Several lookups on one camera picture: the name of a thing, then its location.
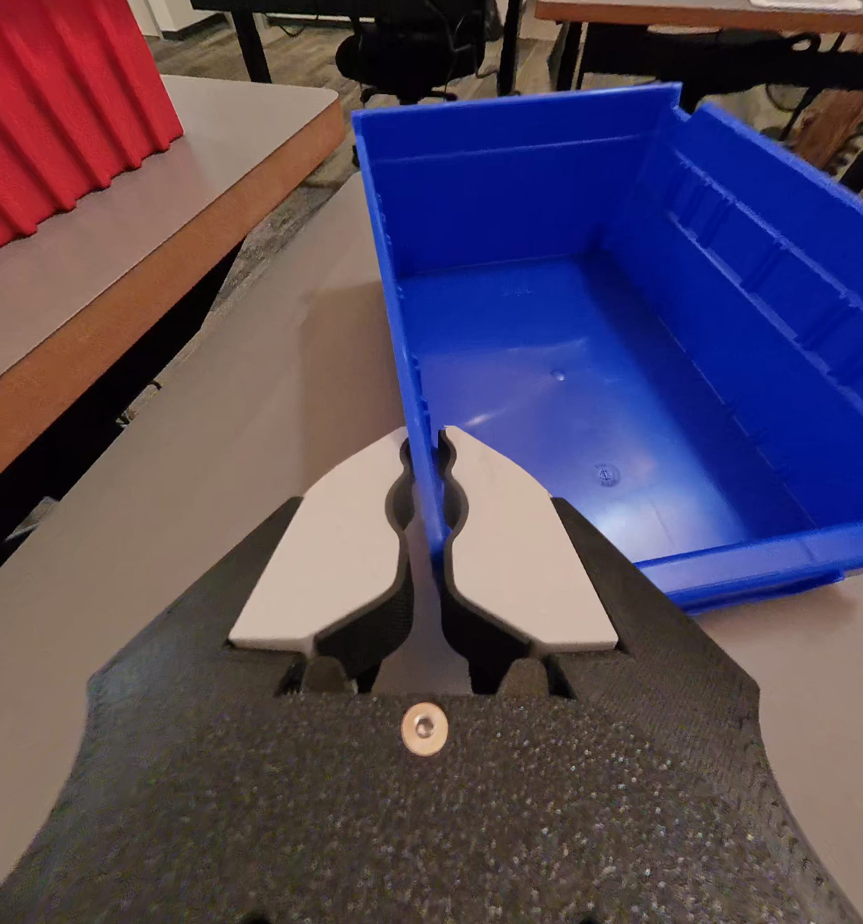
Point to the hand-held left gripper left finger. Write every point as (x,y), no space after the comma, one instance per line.
(330,570)

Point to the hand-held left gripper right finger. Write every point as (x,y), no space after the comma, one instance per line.
(525,570)

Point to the blue plastic storage bin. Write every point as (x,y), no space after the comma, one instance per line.
(583,397)

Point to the black office chair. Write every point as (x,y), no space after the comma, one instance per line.
(763,54)
(402,58)

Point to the black-legged office desk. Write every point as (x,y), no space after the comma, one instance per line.
(251,43)
(691,14)

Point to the red ribbed panel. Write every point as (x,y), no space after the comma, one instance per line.
(56,108)

